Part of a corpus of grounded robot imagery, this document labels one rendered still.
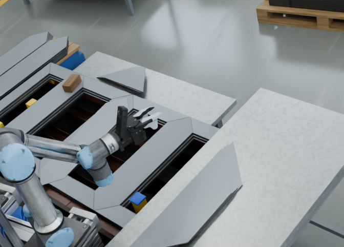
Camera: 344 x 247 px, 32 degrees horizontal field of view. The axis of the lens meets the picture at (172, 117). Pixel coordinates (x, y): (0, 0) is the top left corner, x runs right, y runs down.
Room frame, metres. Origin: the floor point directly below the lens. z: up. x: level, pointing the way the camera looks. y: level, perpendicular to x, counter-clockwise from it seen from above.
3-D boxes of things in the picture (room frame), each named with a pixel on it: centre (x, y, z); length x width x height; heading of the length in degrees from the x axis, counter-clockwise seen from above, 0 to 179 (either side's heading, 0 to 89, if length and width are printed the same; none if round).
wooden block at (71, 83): (3.07, 0.53, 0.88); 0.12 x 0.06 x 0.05; 144
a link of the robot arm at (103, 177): (1.73, 0.33, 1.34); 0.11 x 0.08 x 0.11; 24
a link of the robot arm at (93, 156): (1.72, 0.33, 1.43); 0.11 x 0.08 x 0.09; 114
